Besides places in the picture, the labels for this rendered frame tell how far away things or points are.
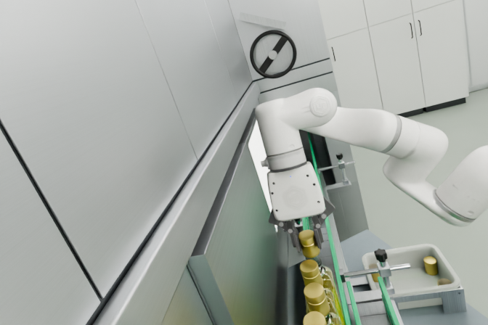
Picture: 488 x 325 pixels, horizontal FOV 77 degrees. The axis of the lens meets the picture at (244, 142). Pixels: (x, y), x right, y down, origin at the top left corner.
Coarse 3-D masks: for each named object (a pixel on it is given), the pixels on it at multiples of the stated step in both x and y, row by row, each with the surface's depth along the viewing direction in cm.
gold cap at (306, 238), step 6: (300, 234) 62; (306, 234) 62; (312, 234) 61; (300, 240) 61; (306, 240) 60; (312, 240) 60; (306, 246) 61; (312, 246) 61; (306, 252) 61; (312, 252) 61; (318, 252) 62
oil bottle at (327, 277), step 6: (324, 270) 64; (330, 270) 66; (324, 276) 63; (330, 276) 63; (324, 282) 62; (330, 282) 62; (330, 288) 62; (336, 288) 68; (336, 294) 63; (336, 300) 63; (342, 312) 66; (342, 318) 65; (342, 324) 65
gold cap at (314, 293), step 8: (304, 288) 53; (312, 288) 52; (320, 288) 52; (312, 296) 51; (320, 296) 50; (312, 304) 51; (320, 304) 51; (328, 304) 53; (320, 312) 51; (328, 312) 52
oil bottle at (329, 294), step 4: (324, 288) 60; (328, 292) 59; (332, 292) 60; (328, 296) 58; (332, 296) 59; (328, 300) 58; (332, 300) 58; (332, 304) 57; (308, 308) 58; (332, 308) 57; (336, 308) 60; (308, 312) 58; (336, 312) 58
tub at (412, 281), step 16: (368, 256) 98; (400, 256) 97; (416, 256) 96; (432, 256) 94; (400, 272) 97; (416, 272) 95; (448, 272) 85; (400, 288) 92; (416, 288) 90; (432, 288) 81; (448, 288) 80
